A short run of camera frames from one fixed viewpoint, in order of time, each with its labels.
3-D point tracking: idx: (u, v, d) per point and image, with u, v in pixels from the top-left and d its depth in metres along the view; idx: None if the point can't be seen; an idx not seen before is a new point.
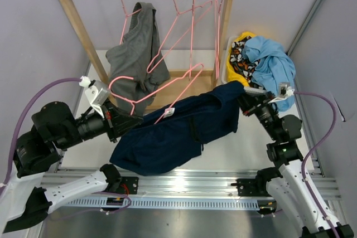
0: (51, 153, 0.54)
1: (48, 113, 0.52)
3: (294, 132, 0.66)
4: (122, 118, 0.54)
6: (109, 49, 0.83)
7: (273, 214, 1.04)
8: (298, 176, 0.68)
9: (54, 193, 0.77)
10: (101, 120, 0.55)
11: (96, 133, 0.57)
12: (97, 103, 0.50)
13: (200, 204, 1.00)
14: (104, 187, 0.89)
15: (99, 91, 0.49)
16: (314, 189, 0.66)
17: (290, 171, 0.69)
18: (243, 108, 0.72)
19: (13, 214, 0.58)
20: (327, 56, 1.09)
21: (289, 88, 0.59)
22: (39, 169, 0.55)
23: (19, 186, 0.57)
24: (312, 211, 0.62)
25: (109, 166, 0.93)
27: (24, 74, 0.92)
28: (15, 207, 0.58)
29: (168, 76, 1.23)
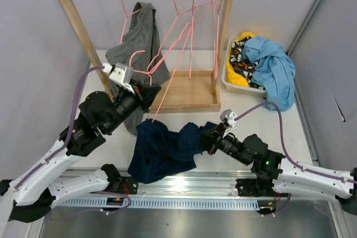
0: (99, 136, 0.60)
1: (93, 101, 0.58)
3: (259, 148, 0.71)
4: (145, 91, 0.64)
6: (109, 49, 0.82)
7: (273, 214, 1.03)
8: (297, 170, 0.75)
9: (58, 188, 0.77)
10: (132, 97, 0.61)
11: (131, 109, 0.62)
12: (126, 82, 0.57)
13: (200, 204, 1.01)
14: (104, 186, 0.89)
15: (125, 70, 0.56)
16: (313, 168, 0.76)
17: (290, 173, 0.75)
18: (208, 150, 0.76)
19: (29, 198, 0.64)
20: (327, 56, 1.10)
21: (230, 117, 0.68)
22: (90, 151, 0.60)
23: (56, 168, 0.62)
24: (332, 185, 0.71)
25: (110, 165, 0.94)
27: (25, 74, 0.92)
28: (38, 192, 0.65)
29: (168, 76, 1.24)
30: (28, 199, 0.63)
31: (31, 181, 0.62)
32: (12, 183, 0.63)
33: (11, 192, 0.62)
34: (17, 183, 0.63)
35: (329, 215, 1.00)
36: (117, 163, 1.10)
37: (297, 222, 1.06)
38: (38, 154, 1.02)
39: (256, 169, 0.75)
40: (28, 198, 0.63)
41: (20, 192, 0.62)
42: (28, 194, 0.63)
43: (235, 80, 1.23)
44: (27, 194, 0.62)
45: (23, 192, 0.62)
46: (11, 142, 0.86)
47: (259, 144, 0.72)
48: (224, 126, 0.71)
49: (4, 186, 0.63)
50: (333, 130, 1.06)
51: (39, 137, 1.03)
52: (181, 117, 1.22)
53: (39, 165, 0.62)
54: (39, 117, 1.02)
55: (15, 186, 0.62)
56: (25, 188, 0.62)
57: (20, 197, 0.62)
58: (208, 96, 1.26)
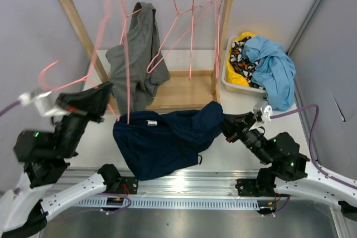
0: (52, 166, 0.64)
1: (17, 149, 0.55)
3: (290, 148, 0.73)
4: (92, 101, 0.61)
6: (109, 49, 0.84)
7: (273, 214, 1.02)
8: (320, 177, 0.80)
9: (50, 203, 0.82)
10: (76, 117, 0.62)
11: (80, 127, 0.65)
12: (48, 110, 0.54)
13: (200, 204, 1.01)
14: (104, 189, 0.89)
15: (44, 98, 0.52)
16: (337, 175, 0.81)
17: (314, 178, 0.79)
18: (227, 136, 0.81)
19: (17, 223, 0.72)
20: (327, 55, 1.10)
21: (266, 112, 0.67)
22: (52, 177, 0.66)
23: (27, 199, 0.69)
24: (352, 195, 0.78)
25: (108, 166, 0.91)
27: (24, 74, 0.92)
28: (19, 219, 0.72)
29: (168, 75, 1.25)
30: (13, 224, 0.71)
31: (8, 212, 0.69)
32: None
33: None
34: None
35: (329, 215, 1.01)
36: (117, 163, 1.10)
37: (297, 222, 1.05)
38: None
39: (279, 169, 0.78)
40: (10, 226, 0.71)
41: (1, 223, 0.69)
42: (10, 223, 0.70)
43: (235, 80, 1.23)
44: (10, 222, 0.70)
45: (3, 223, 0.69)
46: (11, 141, 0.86)
47: (289, 144, 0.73)
48: (255, 120, 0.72)
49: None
50: (333, 130, 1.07)
51: None
52: None
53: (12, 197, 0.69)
54: (39, 117, 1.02)
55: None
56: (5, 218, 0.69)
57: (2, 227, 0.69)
58: (208, 96, 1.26)
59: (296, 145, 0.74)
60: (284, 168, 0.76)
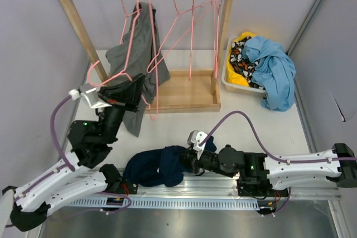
0: (97, 151, 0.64)
1: (74, 133, 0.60)
3: (236, 158, 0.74)
4: (128, 91, 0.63)
6: (109, 49, 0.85)
7: (273, 214, 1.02)
8: (283, 165, 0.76)
9: (53, 196, 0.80)
10: (115, 107, 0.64)
11: (120, 116, 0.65)
12: (93, 103, 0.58)
13: (200, 204, 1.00)
14: (104, 188, 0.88)
15: (87, 93, 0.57)
16: (297, 157, 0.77)
17: (276, 171, 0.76)
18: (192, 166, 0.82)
19: (34, 205, 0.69)
20: (327, 55, 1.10)
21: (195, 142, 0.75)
22: (98, 161, 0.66)
23: (64, 178, 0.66)
24: (321, 169, 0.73)
25: (110, 166, 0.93)
27: (25, 74, 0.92)
28: (43, 199, 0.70)
29: (167, 76, 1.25)
30: (32, 205, 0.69)
31: (38, 188, 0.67)
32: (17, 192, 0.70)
33: (19, 198, 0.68)
34: (24, 189, 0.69)
35: (329, 216, 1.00)
36: (117, 163, 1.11)
37: (297, 222, 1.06)
38: (38, 154, 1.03)
39: (244, 178, 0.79)
40: (32, 204, 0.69)
41: (27, 198, 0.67)
42: (34, 200, 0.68)
43: (235, 80, 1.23)
44: (33, 200, 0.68)
45: (29, 198, 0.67)
46: (11, 141, 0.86)
47: (233, 154, 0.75)
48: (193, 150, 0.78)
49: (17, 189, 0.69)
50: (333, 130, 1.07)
51: (39, 137, 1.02)
52: (181, 117, 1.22)
53: (50, 173, 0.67)
54: (40, 117, 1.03)
55: (22, 193, 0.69)
56: (32, 194, 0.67)
57: (25, 203, 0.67)
58: (208, 96, 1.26)
59: (239, 152, 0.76)
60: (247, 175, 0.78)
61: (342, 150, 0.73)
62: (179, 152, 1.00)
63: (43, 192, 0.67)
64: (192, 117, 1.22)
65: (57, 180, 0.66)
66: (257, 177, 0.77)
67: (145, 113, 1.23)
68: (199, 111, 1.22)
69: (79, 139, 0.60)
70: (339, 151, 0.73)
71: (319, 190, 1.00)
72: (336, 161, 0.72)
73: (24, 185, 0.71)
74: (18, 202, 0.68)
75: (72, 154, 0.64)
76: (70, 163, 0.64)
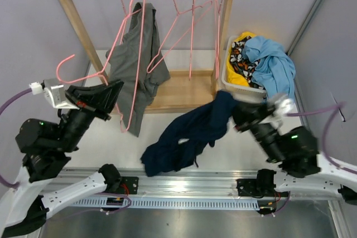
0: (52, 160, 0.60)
1: (23, 137, 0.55)
3: (312, 144, 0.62)
4: (99, 96, 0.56)
6: (109, 49, 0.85)
7: (273, 214, 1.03)
8: (332, 169, 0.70)
9: (51, 199, 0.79)
10: (82, 111, 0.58)
11: (86, 122, 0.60)
12: (58, 101, 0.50)
13: (200, 204, 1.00)
14: (104, 188, 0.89)
15: (52, 91, 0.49)
16: (349, 166, 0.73)
17: (327, 172, 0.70)
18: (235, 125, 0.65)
19: (16, 219, 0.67)
20: (327, 55, 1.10)
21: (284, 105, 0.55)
22: (52, 171, 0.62)
23: (25, 194, 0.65)
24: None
25: (109, 166, 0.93)
27: (24, 74, 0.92)
28: (18, 215, 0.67)
29: (167, 75, 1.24)
30: (13, 219, 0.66)
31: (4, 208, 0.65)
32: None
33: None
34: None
35: (329, 216, 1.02)
36: (117, 163, 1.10)
37: (297, 222, 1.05)
38: None
39: (288, 164, 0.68)
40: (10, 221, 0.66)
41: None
42: (8, 219, 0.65)
43: (235, 80, 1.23)
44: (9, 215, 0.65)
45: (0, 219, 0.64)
46: (11, 141, 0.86)
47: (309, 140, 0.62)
48: (270, 112, 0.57)
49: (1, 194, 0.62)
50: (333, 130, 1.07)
51: None
52: None
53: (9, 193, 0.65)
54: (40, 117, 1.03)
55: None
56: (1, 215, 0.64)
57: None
58: (208, 95, 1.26)
59: (312, 139, 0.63)
60: (298, 165, 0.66)
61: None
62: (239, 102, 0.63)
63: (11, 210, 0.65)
64: None
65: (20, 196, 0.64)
66: (303, 170, 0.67)
67: (145, 113, 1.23)
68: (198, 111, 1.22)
69: (30, 142, 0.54)
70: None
71: None
72: None
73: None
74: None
75: (24, 169, 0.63)
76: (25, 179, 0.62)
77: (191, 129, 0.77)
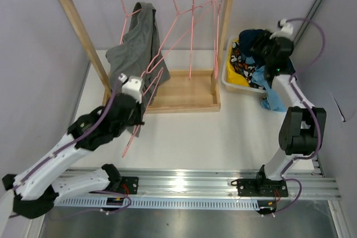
0: (110, 134, 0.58)
1: (120, 98, 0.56)
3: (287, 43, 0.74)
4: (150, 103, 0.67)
6: (109, 49, 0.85)
7: (273, 214, 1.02)
8: (285, 82, 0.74)
9: (61, 185, 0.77)
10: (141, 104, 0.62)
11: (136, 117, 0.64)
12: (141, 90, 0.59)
13: (200, 204, 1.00)
14: (105, 186, 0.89)
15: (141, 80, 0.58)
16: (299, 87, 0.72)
17: (280, 78, 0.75)
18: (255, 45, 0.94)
19: (35, 193, 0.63)
20: (328, 55, 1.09)
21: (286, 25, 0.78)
22: (98, 145, 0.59)
23: (60, 165, 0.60)
24: (291, 100, 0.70)
25: (109, 166, 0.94)
27: (25, 74, 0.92)
28: (43, 186, 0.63)
29: (168, 75, 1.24)
30: (33, 194, 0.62)
31: (37, 175, 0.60)
32: (18, 179, 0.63)
33: (18, 186, 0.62)
34: (23, 176, 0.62)
35: (329, 216, 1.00)
36: (116, 163, 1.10)
37: (297, 221, 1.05)
38: (38, 154, 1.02)
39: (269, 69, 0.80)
40: (33, 193, 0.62)
41: (26, 186, 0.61)
42: (34, 188, 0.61)
43: (235, 79, 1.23)
44: (32, 189, 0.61)
45: (28, 185, 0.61)
46: (11, 141, 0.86)
47: (288, 43, 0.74)
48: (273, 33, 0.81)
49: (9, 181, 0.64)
50: (333, 130, 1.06)
51: (39, 137, 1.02)
52: (181, 117, 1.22)
53: (47, 158, 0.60)
54: (40, 117, 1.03)
55: (22, 180, 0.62)
56: (31, 181, 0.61)
57: (25, 192, 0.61)
58: (208, 95, 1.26)
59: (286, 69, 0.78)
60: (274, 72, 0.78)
61: (320, 115, 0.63)
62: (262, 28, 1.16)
63: (41, 180, 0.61)
64: (192, 118, 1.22)
65: (55, 166, 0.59)
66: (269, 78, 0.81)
67: (146, 113, 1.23)
68: (198, 111, 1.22)
69: (129, 105, 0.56)
70: (318, 113, 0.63)
71: (319, 191, 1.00)
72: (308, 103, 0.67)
73: (22, 173, 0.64)
74: (18, 189, 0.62)
75: (68, 136, 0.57)
76: (67, 147, 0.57)
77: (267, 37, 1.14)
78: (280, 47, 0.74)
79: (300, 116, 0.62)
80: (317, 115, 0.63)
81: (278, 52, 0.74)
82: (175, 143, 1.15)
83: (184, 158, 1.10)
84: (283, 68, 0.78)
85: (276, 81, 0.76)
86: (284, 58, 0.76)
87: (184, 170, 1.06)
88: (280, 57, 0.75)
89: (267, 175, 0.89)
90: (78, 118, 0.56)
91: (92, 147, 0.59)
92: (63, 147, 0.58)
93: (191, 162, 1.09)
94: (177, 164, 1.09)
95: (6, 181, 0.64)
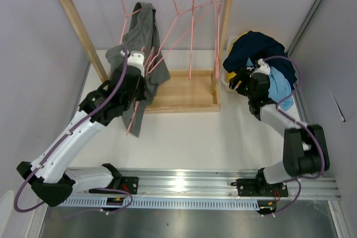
0: (121, 105, 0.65)
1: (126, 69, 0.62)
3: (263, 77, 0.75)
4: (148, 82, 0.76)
6: (108, 49, 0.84)
7: (273, 214, 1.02)
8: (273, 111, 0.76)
9: (75, 175, 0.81)
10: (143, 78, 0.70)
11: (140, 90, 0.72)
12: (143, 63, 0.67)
13: (200, 204, 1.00)
14: (110, 180, 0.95)
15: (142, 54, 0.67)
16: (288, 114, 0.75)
17: (267, 110, 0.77)
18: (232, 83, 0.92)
19: (56, 176, 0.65)
20: (328, 55, 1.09)
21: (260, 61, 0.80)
22: (111, 117, 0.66)
23: (79, 140, 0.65)
24: (285, 124, 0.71)
25: (109, 165, 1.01)
27: (25, 74, 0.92)
28: (62, 168, 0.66)
29: (167, 75, 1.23)
30: (54, 175, 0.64)
31: (56, 155, 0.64)
32: (34, 164, 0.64)
33: (37, 170, 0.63)
34: (40, 160, 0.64)
35: (329, 216, 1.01)
36: (116, 163, 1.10)
37: (297, 221, 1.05)
38: (38, 153, 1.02)
39: (253, 103, 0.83)
40: (54, 174, 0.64)
41: (47, 168, 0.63)
42: (54, 169, 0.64)
43: None
44: (53, 169, 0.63)
45: (49, 166, 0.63)
46: (11, 141, 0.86)
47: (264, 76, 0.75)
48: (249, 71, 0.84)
49: (27, 168, 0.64)
50: (333, 130, 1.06)
51: (39, 137, 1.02)
52: (181, 117, 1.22)
53: (63, 136, 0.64)
54: (40, 117, 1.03)
55: (39, 164, 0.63)
56: (51, 163, 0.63)
57: (47, 173, 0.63)
58: (208, 94, 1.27)
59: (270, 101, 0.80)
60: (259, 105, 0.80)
61: (318, 131, 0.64)
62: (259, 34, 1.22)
63: (61, 159, 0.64)
64: (192, 118, 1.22)
65: (73, 141, 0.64)
66: (256, 111, 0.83)
67: (146, 114, 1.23)
68: (198, 111, 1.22)
69: (135, 74, 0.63)
70: (315, 130, 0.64)
71: (319, 191, 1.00)
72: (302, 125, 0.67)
73: (38, 157, 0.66)
74: (38, 173, 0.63)
75: (81, 111, 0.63)
76: (83, 122, 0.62)
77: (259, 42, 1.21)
78: (257, 82, 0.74)
79: (298, 135, 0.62)
80: (316, 132, 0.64)
81: (257, 87, 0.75)
82: (176, 143, 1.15)
83: (184, 158, 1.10)
84: (266, 99, 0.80)
85: (265, 111, 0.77)
86: (264, 90, 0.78)
87: (183, 170, 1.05)
88: (260, 90, 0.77)
89: (268, 180, 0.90)
90: (88, 95, 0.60)
91: (105, 120, 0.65)
92: (80, 122, 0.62)
93: (191, 163, 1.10)
94: (177, 164, 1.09)
95: (22, 170, 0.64)
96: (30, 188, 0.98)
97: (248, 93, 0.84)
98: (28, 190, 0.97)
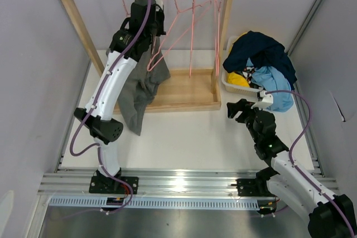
0: (146, 37, 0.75)
1: (141, 1, 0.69)
3: (268, 118, 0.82)
4: None
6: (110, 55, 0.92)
7: (273, 214, 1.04)
8: (287, 164, 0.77)
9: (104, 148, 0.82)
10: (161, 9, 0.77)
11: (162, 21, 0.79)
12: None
13: (201, 204, 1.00)
14: (117, 169, 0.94)
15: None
16: (304, 171, 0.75)
17: (280, 163, 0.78)
18: (230, 112, 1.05)
19: (109, 114, 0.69)
20: (328, 54, 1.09)
21: (261, 92, 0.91)
22: (140, 52, 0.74)
23: (120, 77, 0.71)
24: (307, 191, 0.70)
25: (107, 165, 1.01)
27: (25, 74, 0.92)
28: (112, 106, 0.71)
29: (167, 74, 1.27)
30: (108, 112, 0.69)
31: (104, 94, 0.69)
32: (87, 108, 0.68)
33: (92, 110, 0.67)
34: (91, 102, 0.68)
35: None
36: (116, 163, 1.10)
37: (297, 221, 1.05)
38: (38, 152, 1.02)
39: (261, 144, 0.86)
40: (107, 112, 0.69)
41: (100, 107, 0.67)
42: (107, 107, 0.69)
43: (235, 80, 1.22)
44: (106, 107, 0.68)
45: (102, 105, 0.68)
46: (11, 140, 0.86)
47: (269, 119, 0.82)
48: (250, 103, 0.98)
49: (82, 112, 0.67)
50: (333, 130, 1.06)
51: (39, 137, 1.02)
52: (182, 116, 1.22)
53: (105, 77, 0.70)
54: (40, 117, 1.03)
55: (92, 104, 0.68)
56: (102, 101, 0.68)
57: (101, 111, 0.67)
58: (208, 92, 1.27)
59: (278, 143, 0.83)
60: (267, 150, 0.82)
61: (346, 204, 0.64)
62: (257, 34, 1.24)
63: (110, 96, 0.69)
64: (192, 118, 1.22)
65: (116, 79, 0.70)
66: (266, 155, 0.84)
67: (146, 113, 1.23)
68: (199, 110, 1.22)
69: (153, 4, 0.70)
70: (344, 203, 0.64)
71: None
72: (328, 190, 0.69)
73: (88, 101, 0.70)
74: (93, 113, 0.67)
75: (114, 52, 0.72)
76: (119, 59, 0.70)
77: (258, 42, 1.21)
78: (263, 125, 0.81)
79: (329, 215, 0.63)
80: (344, 204, 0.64)
81: (263, 130, 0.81)
82: (175, 142, 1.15)
83: (184, 158, 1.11)
84: (273, 141, 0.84)
85: (277, 163, 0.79)
86: (271, 132, 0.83)
87: (184, 170, 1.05)
88: (267, 133, 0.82)
89: (269, 188, 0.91)
90: (116, 35, 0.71)
91: (137, 56, 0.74)
92: (117, 60, 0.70)
93: (191, 162, 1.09)
94: (177, 164, 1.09)
95: (77, 115, 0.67)
96: (30, 188, 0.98)
97: (254, 134, 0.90)
98: (29, 190, 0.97)
